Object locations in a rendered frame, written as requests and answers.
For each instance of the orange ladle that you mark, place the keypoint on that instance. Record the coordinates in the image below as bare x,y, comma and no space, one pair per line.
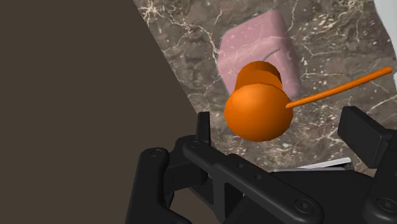
259,108

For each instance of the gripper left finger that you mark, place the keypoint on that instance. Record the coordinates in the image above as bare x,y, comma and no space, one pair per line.
198,155

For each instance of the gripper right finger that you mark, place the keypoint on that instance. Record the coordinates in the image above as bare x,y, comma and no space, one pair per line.
366,136

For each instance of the pink rounded box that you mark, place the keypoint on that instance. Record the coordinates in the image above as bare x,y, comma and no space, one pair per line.
248,43

